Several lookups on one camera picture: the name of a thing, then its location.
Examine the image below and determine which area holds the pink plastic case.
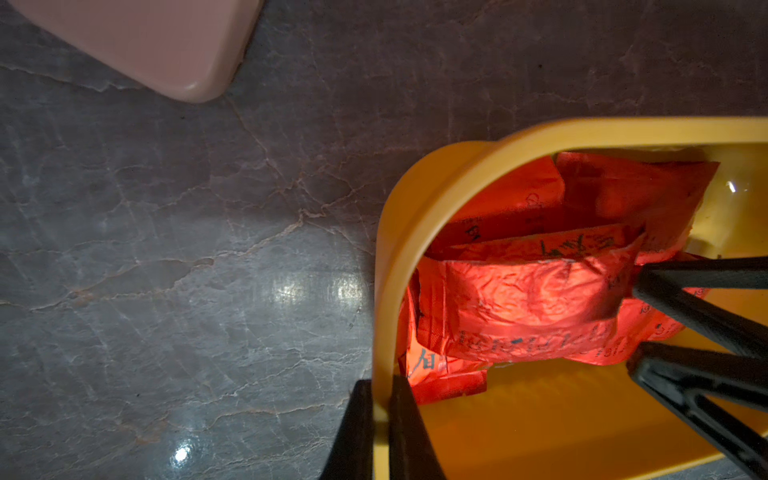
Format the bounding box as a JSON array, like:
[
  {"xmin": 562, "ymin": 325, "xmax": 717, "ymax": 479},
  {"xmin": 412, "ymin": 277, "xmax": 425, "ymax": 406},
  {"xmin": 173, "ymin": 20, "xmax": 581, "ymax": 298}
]
[{"xmin": 12, "ymin": 0, "xmax": 263, "ymax": 103}]

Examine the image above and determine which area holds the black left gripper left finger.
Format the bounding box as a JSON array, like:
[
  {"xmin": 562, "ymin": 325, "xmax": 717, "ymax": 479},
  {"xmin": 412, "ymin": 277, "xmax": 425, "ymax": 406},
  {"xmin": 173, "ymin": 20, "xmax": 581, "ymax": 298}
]
[{"xmin": 319, "ymin": 380, "xmax": 374, "ymax": 480}]

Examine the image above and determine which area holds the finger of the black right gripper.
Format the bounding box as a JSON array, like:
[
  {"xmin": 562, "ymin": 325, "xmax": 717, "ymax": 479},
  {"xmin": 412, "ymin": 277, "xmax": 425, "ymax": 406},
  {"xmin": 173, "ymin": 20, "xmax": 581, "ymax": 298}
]
[
  {"xmin": 627, "ymin": 342, "xmax": 767, "ymax": 479},
  {"xmin": 633, "ymin": 257, "xmax": 767, "ymax": 360}
]

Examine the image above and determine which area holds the yellow plastic storage box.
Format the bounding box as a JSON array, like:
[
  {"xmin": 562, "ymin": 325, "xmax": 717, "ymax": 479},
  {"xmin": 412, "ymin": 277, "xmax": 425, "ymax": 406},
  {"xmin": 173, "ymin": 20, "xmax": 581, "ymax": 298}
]
[{"xmin": 367, "ymin": 117, "xmax": 767, "ymax": 479}]

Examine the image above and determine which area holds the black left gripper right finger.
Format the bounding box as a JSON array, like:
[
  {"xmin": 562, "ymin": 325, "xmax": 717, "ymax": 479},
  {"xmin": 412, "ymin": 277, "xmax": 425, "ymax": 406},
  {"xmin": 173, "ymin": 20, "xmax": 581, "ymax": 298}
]
[{"xmin": 389, "ymin": 376, "xmax": 446, "ymax": 480}]

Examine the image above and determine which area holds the red tea bag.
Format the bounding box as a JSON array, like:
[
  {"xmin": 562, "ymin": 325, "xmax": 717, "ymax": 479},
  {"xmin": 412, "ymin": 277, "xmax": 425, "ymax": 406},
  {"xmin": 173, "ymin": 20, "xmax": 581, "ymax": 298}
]
[
  {"xmin": 396, "ymin": 274, "xmax": 489, "ymax": 405},
  {"xmin": 540, "ymin": 248, "xmax": 698, "ymax": 366},
  {"xmin": 555, "ymin": 152, "xmax": 719, "ymax": 265},
  {"xmin": 417, "ymin": 224, "xmax": 645, "ymax": 363},
  {"xmin": 426, "ymin": 156, "xmax": 565, "ymax": 258}
]

